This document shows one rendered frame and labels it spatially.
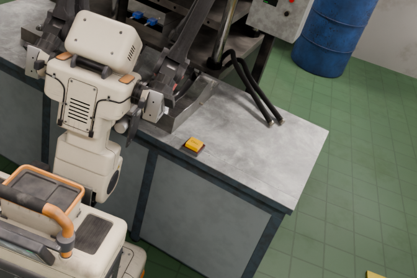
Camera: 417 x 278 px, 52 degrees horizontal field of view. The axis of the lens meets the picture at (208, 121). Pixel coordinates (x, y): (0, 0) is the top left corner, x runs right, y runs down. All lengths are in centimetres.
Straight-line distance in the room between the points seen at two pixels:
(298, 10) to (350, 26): 229
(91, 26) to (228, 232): 116
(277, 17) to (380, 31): 329
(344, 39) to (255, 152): 291
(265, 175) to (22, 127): 138
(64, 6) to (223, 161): 89
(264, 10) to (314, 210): 142
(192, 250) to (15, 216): 107
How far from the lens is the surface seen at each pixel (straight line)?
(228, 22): 245
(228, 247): 216
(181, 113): 193
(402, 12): 562
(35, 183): 150
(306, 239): 288
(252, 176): 186
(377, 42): 571
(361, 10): 466
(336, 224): 310
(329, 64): 483
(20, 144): 266
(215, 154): 190
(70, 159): 169
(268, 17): 249
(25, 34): 247
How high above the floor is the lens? 198
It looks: 35 degrees down
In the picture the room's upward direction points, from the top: 17 degrees clockwise
